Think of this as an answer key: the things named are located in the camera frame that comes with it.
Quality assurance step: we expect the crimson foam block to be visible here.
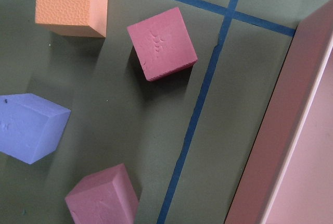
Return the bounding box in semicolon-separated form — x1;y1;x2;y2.
127;7;198;81

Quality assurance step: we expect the red plastic bin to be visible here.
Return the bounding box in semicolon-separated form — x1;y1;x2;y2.
225;1;332;223

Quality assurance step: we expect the purple foam block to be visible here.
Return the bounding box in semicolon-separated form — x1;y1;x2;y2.
1;93;71;164

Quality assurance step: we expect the dark red foam block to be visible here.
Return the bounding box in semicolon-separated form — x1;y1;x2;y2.
65;164;138;223

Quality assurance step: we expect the orange foam block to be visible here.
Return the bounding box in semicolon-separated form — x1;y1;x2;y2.
35;0;108;38

